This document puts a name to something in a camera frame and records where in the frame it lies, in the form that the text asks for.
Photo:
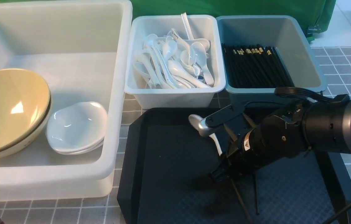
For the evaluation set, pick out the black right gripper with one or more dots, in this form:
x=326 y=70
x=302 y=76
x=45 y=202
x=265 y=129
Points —
x=278 y=135

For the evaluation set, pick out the white ceramic soup spoon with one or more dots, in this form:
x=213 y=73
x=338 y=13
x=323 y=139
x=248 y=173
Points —
x=199 y=124

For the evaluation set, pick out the white square sauce dish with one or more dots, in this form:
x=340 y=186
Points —
x=77 y=127

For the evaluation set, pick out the yellow noodle bowl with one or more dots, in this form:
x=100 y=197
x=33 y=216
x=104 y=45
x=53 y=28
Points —
x=24 y=99

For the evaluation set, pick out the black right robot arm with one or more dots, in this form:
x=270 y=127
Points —
x=326 y=125

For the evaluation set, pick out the yellow bowl in tub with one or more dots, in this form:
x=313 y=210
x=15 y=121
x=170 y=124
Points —
x=30 y=138

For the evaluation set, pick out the black plastic serving tray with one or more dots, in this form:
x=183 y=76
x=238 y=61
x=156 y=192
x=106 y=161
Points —
x=165 y=179

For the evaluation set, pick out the pile of black chopsticks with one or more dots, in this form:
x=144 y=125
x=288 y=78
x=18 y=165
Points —
x=255 y=66

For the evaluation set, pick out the grey-blue plastic chopstick bin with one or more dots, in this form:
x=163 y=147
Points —
x=279 y=31

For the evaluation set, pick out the white plastic spoon bin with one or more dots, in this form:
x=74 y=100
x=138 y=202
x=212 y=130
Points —
x=203 y=26

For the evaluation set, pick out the pile of white spoons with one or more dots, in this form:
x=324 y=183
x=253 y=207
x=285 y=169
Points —
x=173 y=62

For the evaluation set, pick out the white dish in tub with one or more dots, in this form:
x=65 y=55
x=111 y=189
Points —
x=82 y=151

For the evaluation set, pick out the large white plastic tub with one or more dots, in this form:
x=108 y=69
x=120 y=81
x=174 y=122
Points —
x=80 y=48

